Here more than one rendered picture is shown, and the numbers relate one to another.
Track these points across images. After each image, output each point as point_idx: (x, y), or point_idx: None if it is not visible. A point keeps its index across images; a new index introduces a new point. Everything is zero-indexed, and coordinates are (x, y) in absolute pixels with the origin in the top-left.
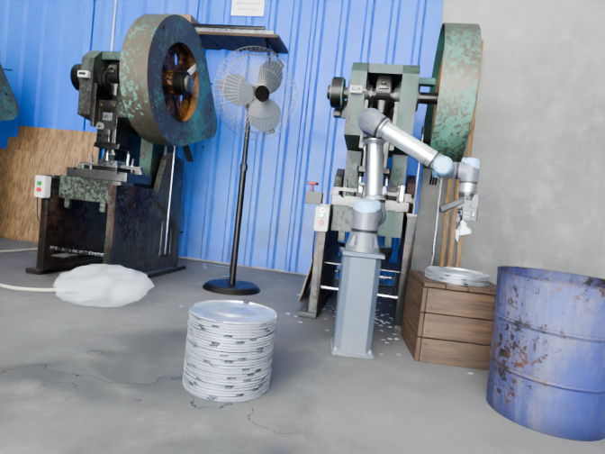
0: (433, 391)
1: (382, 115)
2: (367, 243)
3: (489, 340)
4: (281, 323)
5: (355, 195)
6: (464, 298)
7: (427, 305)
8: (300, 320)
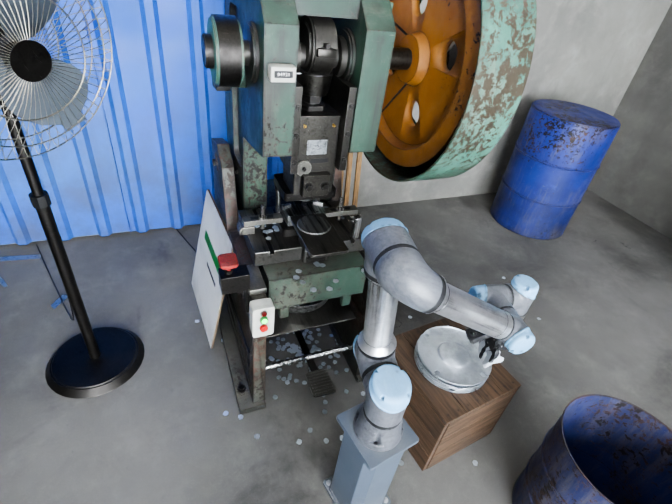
0: None
1: (438, 285)
2: (397, 437)
3: (488, 423)
4: (240, 463)
5: (284, 234)
6: (479, 412)
7: (444, 435)
8: (252, 427)
